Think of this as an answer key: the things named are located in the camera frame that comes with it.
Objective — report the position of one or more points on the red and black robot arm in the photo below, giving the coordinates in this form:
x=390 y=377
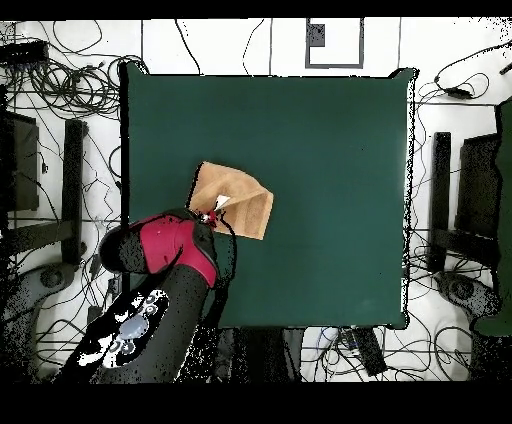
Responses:
x=180 y=312

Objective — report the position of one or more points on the black round caster foot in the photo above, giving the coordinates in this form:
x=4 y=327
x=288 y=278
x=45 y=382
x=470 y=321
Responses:
x=464 y=290
x=54 y=276

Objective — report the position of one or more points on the black stand base bar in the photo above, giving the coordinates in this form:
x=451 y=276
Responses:
x=440 y=200
x=74 y=192

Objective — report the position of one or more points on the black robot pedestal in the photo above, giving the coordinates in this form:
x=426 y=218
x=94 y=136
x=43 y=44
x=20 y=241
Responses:
x=260 y=356

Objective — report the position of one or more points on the dark green table cloth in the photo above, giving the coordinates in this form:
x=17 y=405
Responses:
x=320 y=180

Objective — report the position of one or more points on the black power strip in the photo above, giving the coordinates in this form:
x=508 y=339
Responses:
x=370 y=352
x=24 y=51

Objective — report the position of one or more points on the black box frame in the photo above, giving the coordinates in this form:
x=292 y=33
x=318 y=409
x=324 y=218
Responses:
x=22 y=160
x=478 y=188

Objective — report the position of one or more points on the tan terry towel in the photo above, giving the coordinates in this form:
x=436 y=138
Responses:
x=244 y=208

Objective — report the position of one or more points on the black power adapter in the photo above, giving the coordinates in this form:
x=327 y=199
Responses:
x=458 y=92

